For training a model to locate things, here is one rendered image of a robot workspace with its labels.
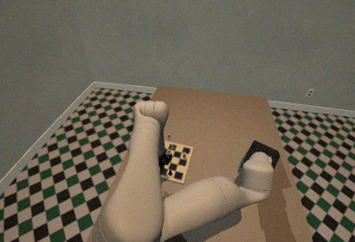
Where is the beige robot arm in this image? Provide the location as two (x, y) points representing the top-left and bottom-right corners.
(92, 101), (274, 242)

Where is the chessboard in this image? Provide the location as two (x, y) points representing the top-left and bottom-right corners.
(159, 140), (194, 184)

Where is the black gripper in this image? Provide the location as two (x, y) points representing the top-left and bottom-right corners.
(159, 151), (172, 172)

